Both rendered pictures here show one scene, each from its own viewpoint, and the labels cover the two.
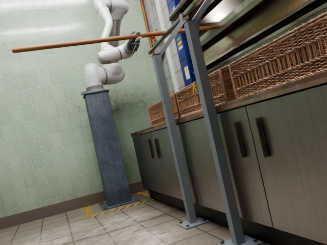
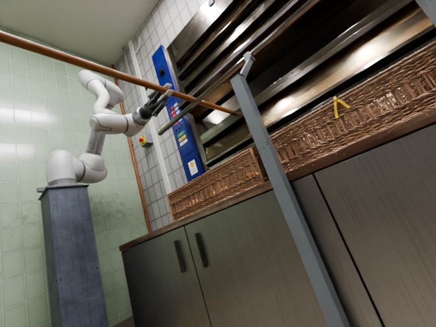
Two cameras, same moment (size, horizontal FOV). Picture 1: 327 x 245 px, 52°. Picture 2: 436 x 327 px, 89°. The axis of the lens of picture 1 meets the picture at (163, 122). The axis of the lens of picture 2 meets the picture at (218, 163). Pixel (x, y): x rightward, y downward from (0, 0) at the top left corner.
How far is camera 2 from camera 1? 147 cm
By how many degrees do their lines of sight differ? 37
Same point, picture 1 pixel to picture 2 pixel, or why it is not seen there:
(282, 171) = not seen: outside the picture
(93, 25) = (64, 121)
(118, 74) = (100, 169)
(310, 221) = not seen: outside the picture
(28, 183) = not seen: outside the picture
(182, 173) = (325, 276)
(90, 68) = (61, 156)
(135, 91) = (113, 199)
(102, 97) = (77, 195)
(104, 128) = (75, 240)
